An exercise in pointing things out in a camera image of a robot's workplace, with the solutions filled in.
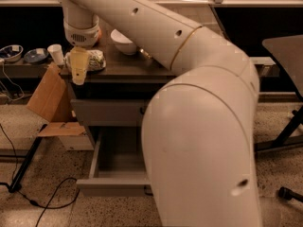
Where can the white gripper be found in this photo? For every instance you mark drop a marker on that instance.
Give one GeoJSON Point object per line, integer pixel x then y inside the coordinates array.
{"type": "Point", "coordinates": [81, 36]}

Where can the green white 7up can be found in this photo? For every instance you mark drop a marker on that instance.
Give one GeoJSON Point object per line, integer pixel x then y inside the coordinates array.
{"type": "Point", "coordinates": [97, 60]}

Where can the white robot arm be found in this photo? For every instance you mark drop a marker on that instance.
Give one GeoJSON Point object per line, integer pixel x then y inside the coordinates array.
{"type": "Point", "coordinates": [207, 186]}

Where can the grey drawer cabinet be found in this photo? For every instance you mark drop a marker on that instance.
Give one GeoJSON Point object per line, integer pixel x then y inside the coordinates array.
{"type": "Point", "coordinates": [107, 79]}

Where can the closed upper drawer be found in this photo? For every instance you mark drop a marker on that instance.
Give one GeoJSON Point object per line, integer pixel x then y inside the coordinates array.
{"type": "Point", "coordinates": [109, 112]}

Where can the open lower drawer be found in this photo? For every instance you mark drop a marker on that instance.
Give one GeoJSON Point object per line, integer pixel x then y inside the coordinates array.
{"type": "Point", "coordinates": [117, 167]}

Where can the white paper cup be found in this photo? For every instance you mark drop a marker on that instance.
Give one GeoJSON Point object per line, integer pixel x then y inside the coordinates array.
{"type": "Point", "coordinates": [55, 51]}

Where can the blue patterned bowl right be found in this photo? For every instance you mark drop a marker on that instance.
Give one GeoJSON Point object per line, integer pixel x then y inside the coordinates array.
{"type": "Point", "coordinates": [36, 56]}

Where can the blue patterned bowl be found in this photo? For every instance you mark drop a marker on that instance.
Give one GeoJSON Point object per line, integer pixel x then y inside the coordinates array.
{"type": "Point", "coordinates": [36, 56]}
{"type": "Point", "coordinates": [11, 53]}

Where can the white ceramic bowl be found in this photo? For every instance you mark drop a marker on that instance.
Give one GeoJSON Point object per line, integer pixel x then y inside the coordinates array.
{"type": "Point", "coordinates": [122, 43]}

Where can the brown cardboard box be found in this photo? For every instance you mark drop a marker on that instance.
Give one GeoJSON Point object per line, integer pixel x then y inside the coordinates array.
{"type": "Point", "coordinates": [51, 102]}

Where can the blue patterned bowl left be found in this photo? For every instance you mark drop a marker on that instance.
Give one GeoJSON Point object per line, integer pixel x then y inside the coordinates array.
{"type": "Point", "coordinates": [11, 53]}

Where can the black stand leg left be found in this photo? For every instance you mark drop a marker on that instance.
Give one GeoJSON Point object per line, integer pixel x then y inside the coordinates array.
{"type": "Point", "coordinates": [16, 180]}

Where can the dark side table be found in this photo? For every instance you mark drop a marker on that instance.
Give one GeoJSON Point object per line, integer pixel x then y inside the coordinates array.
{"type": "Point", "coordinates": [288, 53]}

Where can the black caster wheel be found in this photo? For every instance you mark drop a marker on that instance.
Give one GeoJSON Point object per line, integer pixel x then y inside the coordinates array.
{"type": "Point", "coordinates": [287, 194]}

